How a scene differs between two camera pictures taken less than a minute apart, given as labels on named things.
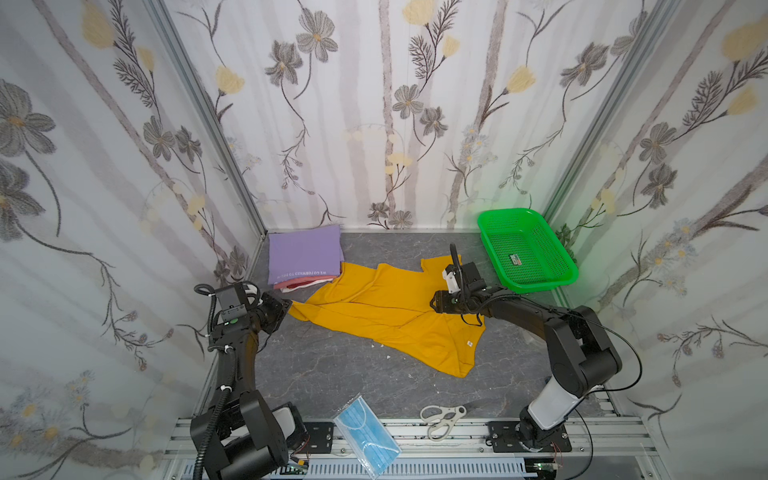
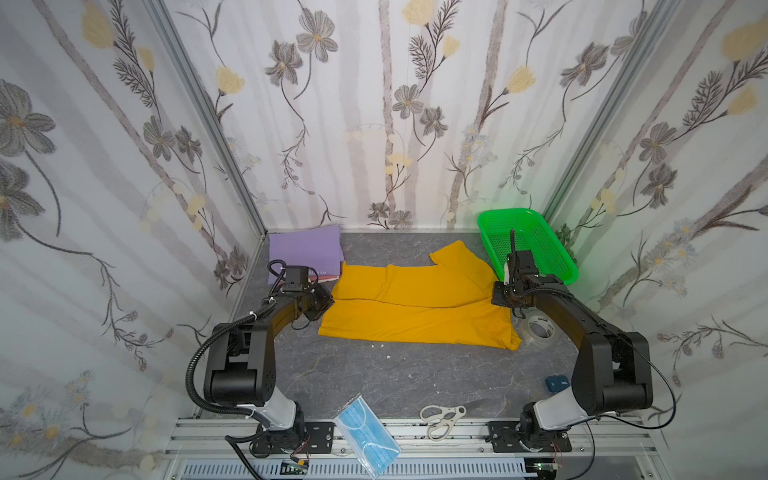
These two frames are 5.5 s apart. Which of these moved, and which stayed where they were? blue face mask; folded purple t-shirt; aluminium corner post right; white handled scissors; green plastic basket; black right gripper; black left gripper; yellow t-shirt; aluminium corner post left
Moved: yellow t-shirt; black left gripper; black right gripper
Stayed: white handled scissors; blue face mask; green plastic basket; folded purple t-shirt; aluminium corner post left; aluminium corner post right
